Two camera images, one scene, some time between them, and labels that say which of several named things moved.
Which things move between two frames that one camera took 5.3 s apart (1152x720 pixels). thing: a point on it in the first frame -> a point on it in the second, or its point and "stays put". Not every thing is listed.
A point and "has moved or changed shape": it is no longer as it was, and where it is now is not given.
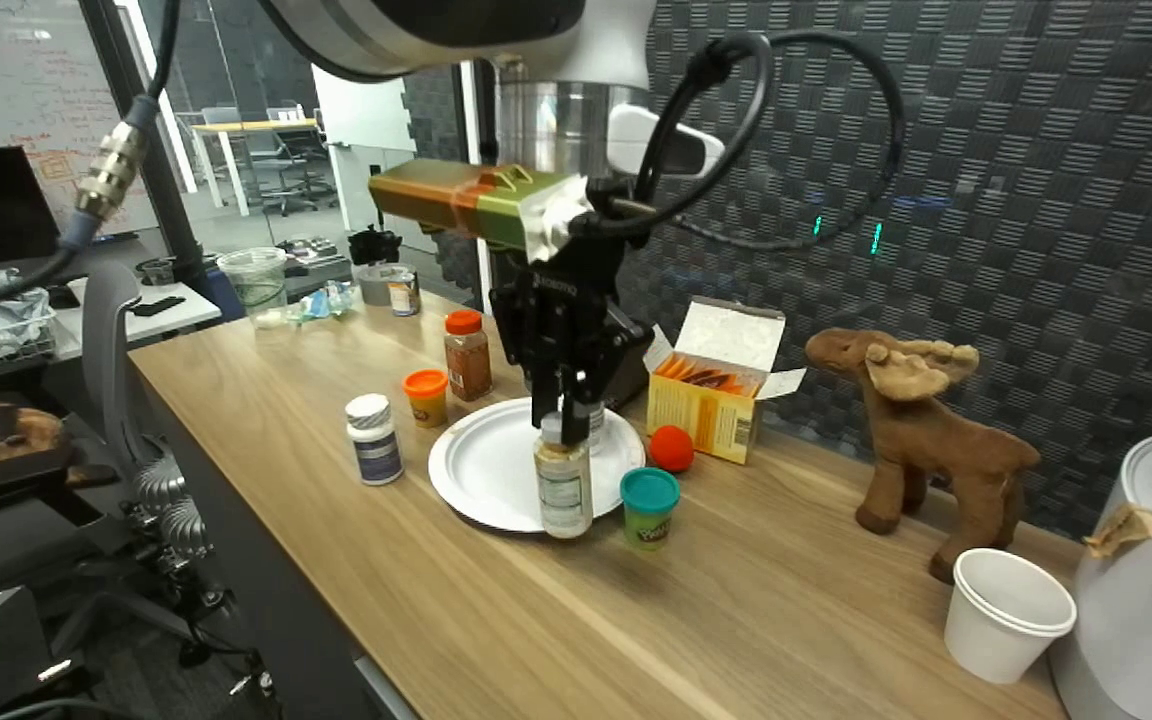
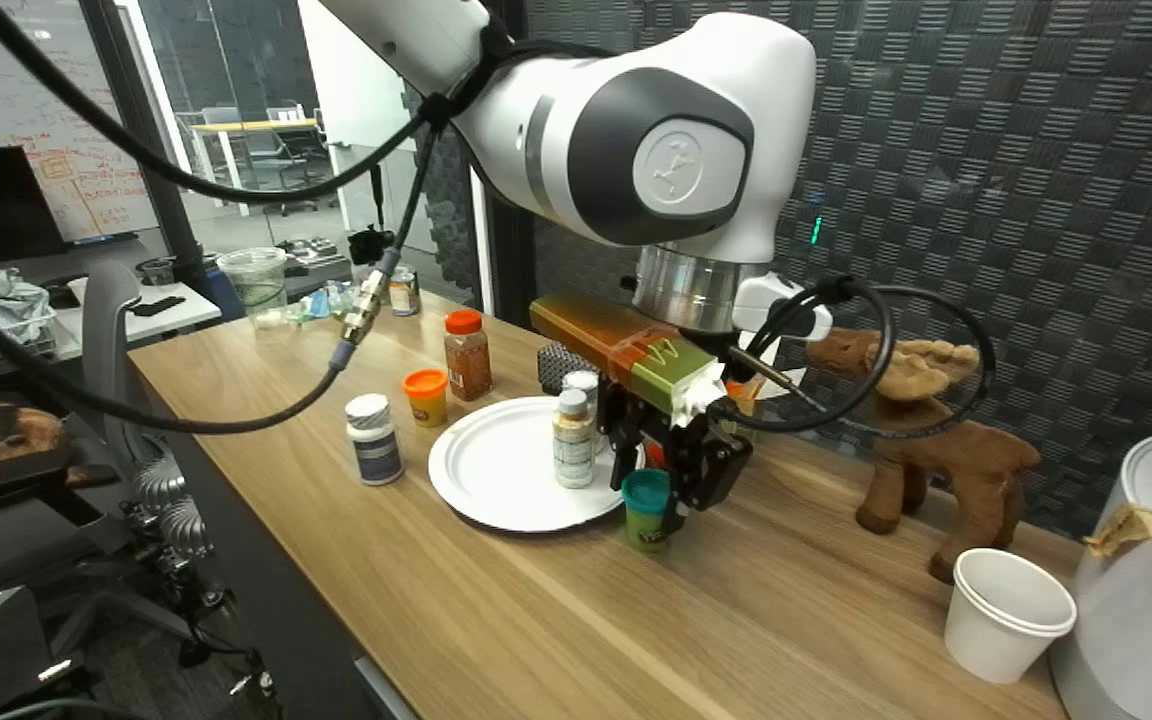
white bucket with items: (1143, 643) stays put
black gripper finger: (573, 418) -> (625, 442)
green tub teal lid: (650, 493) stays put
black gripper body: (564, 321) -> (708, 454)
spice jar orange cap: (468, 368) stays put
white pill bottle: (374, 442) stays put
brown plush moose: (924, 442) stays put
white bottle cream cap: (564, 483) has moved or changed shape
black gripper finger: (542, 401) -> (677, 509)
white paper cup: (1003, 613) stays put
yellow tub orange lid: (425, 395) stays put
